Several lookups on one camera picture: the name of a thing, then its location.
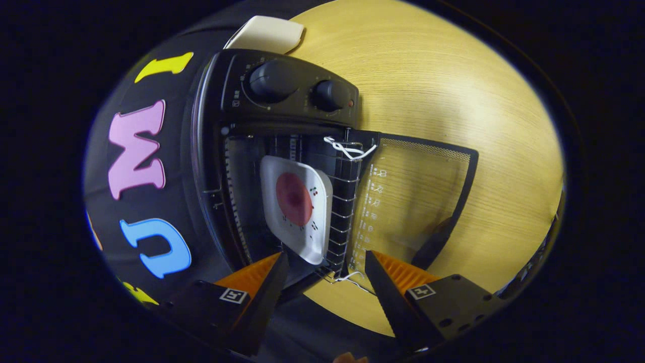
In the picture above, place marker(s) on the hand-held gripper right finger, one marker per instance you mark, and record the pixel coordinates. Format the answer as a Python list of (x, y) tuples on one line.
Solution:
[(393, 307)]

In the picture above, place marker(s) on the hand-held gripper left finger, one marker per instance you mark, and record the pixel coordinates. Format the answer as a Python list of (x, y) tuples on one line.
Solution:
[(264, 302)]

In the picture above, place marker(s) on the white square plate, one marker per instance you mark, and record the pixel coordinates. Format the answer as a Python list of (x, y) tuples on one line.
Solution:
[(274, 212)]

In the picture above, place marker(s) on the round pink ham slice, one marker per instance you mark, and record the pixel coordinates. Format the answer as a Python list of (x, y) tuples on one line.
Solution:
[(294, 199)]

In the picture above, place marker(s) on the black toaster oven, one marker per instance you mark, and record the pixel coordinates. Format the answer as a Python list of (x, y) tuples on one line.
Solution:
[(282, 101)]

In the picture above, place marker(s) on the white pop-up toaster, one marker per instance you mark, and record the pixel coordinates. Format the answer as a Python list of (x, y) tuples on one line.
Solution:
[(264, 35)]

